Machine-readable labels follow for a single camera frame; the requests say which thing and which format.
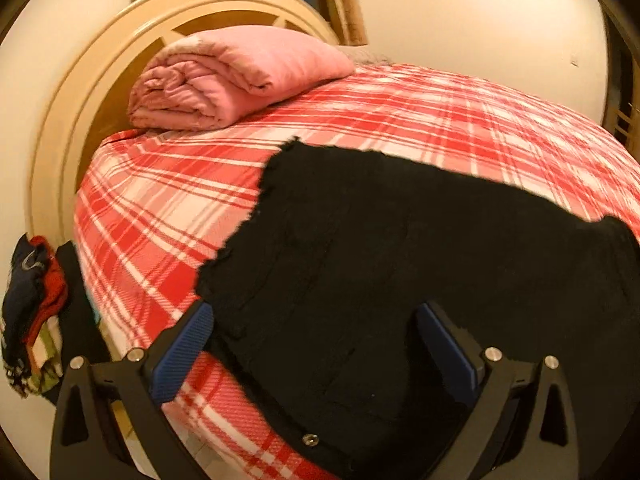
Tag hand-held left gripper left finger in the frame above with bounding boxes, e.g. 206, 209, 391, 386
49, 300, 216, 480

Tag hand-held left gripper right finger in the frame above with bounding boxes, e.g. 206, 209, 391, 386
414, 302, 582, 480

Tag black pants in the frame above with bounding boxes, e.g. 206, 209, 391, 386
197, 137, 640, 480

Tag dark cloth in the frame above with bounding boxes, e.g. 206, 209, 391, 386
42, 240, 113, 406

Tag red plaid bed blanket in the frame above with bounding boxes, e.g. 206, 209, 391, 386
74, 62, 640, 480

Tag pile of colourful clothes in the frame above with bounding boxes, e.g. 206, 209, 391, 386
0, 232, 68, 401

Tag folded pink quilt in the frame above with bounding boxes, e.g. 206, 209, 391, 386
127, 29, 356, 132

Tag beige arched headboard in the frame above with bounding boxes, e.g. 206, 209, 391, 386
25, 0, 346, 261

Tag grey pillow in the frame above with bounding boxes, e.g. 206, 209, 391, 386
335, 45, 397, 67

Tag beige patterned curtain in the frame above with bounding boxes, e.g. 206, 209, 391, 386
131, 0, 368, 46

